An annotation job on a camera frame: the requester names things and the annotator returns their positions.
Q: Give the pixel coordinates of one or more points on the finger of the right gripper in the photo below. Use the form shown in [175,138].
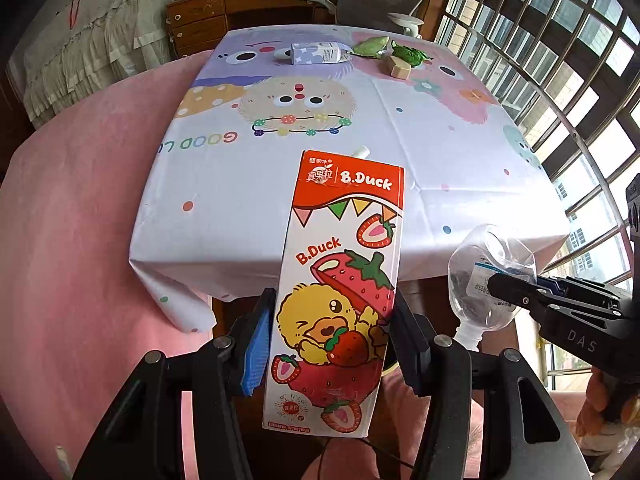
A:
[537,277]
[538,297]

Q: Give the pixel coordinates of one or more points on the metal window bars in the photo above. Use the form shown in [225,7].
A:
[567,72]

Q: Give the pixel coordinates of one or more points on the wooden desk with drawers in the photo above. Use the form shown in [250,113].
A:
[198,25]

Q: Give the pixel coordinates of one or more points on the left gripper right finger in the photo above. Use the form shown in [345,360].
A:
[410,335]

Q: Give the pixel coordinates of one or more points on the crushed clear plastic bottle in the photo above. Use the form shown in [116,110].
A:
[487,251]

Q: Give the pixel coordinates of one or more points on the purple star milk carton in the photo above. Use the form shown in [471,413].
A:
[314,53]

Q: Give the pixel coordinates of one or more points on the cartoon printed tablecloth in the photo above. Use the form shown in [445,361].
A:
[274,159]

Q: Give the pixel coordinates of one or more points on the green plastic pouch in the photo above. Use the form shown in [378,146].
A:
[373,47]

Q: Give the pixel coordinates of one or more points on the green crumpled paper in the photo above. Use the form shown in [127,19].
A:
[413,56]

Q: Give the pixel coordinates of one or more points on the person's right hand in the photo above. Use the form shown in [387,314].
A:
[590,418]

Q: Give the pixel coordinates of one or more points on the pink bed sheet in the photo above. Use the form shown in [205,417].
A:
[75,318]

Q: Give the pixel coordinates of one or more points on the white ruffled fabric cover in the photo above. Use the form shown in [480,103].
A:
[74,48]

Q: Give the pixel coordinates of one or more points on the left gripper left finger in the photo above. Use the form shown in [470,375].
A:
[251,336]

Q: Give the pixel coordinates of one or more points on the strawberry duck milk carton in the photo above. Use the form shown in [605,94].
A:
[335,296]

